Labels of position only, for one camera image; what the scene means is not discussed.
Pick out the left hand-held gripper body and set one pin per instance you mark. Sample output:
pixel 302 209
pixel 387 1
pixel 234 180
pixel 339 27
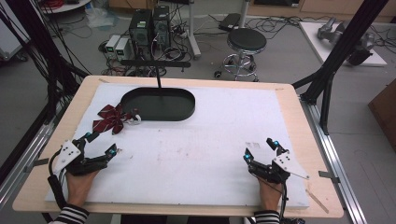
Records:
pixel 69 153

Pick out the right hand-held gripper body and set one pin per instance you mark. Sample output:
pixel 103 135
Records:
pixel 280 166

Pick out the red striped bow tie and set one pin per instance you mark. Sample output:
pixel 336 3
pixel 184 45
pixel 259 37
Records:
pixel 110 119

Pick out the person's right hand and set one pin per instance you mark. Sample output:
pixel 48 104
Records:
pixel 269 194

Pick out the person's left hand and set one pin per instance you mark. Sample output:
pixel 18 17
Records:
pixel 79 185

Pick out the thin wooden stick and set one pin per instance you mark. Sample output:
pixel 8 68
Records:
pixel 317 201

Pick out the white foam mat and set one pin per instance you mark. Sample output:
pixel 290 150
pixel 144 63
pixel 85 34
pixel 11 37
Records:
pixel 193 161

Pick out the black stand with oval tray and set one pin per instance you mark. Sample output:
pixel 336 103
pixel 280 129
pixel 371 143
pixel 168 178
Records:
pixel 162 109

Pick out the white power supply box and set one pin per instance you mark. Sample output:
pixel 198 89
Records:
pixel 112 45
pixel 122 49

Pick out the black round stool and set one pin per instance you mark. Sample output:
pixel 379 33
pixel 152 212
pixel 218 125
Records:
pixel 246 40

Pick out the white floor board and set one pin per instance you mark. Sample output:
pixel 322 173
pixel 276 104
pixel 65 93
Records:
pixel 314 40

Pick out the brown cabinet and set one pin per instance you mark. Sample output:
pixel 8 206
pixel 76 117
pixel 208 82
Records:
pixel 386 115

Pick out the clear plastic bag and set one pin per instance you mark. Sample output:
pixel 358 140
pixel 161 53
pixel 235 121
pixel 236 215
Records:
pixel 101 18

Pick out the black computer tower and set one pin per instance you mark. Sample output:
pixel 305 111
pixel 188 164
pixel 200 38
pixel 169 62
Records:
pixel 140 29
pixel 161 26

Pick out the white wheeled cabinet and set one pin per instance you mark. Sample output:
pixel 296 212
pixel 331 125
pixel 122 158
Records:
pixel 11 40

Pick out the flat black box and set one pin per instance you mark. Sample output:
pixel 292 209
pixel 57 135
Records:
pixel 229 21

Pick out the round white table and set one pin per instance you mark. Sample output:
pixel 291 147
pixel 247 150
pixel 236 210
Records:
pixel 67 6

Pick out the grey desk leg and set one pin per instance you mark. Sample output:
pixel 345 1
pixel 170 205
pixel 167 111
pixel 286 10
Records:
pixel 192 28

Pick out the metal bracket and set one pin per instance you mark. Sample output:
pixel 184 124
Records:
pixel 328 176
pixel 35 164

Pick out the aluminium rail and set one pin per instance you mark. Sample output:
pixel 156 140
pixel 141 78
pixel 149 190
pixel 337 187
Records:
pixel 21 168
pixel 336 161

